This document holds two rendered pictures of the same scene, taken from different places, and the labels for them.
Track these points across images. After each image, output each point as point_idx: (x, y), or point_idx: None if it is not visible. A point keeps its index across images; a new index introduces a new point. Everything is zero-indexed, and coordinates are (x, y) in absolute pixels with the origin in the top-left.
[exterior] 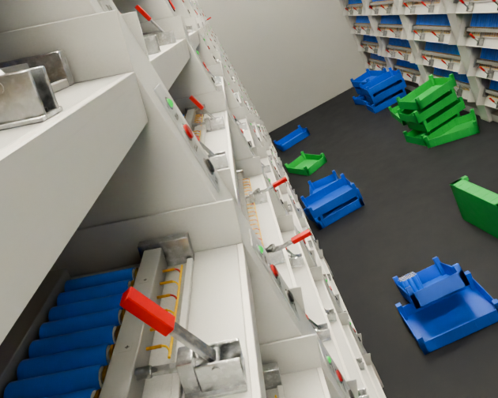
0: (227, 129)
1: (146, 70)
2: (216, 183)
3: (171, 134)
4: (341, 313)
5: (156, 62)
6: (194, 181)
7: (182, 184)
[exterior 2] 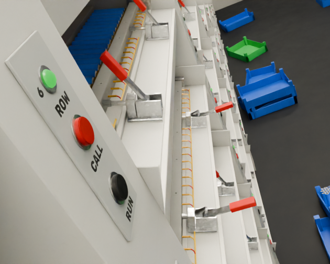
0: (171, 40)
1: (1, 9)
2: (127, 221)
3: (31, 172)
4: (262, 228)
5: None
6: (77, 248)
7: (54, 250)
